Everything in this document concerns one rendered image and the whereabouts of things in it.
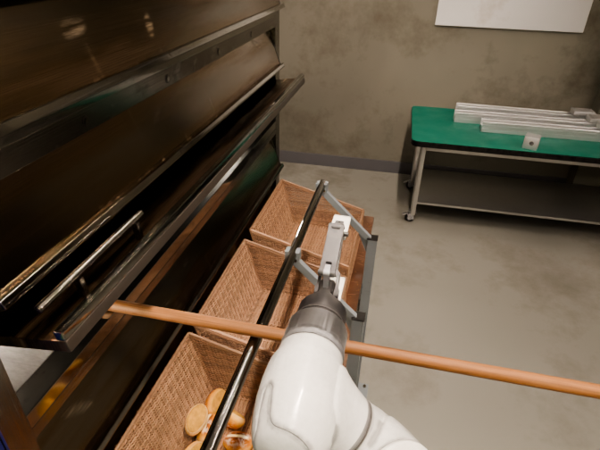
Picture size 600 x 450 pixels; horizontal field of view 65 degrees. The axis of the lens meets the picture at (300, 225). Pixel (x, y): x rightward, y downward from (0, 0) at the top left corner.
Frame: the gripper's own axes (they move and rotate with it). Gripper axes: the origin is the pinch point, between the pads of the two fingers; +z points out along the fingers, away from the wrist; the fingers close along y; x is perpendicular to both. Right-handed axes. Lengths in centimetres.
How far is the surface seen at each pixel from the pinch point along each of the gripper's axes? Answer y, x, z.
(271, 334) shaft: 28.8, -14.4, 4.7
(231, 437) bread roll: 85, -30, 13
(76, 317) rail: 6.0, -40.8, -21.7
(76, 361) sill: 32, -55, -11
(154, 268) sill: 32, -55, 25
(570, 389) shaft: 30, 50, 5
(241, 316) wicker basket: 85, -45, 67
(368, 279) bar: 74, 4, 90
